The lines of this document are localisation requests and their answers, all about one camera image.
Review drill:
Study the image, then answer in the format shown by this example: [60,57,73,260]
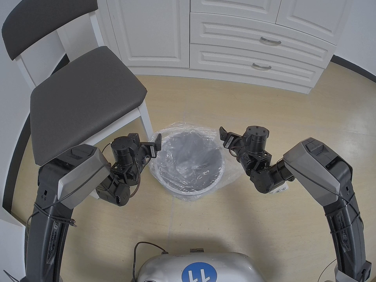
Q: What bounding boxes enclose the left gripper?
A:
[138,133,163,159]

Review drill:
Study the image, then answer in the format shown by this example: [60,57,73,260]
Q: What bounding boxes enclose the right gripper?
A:
[220,126,247,155]

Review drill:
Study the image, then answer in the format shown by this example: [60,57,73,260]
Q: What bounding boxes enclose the clear plastic bag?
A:
[150,122,243,200]

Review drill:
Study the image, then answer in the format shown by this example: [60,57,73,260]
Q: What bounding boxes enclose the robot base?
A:
[137,248,263,282]

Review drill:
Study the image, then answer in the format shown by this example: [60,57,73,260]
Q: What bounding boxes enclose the white trash bin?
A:
[153,129,225,202]

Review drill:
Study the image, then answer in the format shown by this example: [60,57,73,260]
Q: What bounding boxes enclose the crumpled white paper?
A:
[269,182,290,194]

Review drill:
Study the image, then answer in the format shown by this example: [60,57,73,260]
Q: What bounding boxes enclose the grey padded white chair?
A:
[1,0,153,167]

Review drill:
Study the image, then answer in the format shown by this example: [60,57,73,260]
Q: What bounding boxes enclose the black cable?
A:
[133,241,168,280]

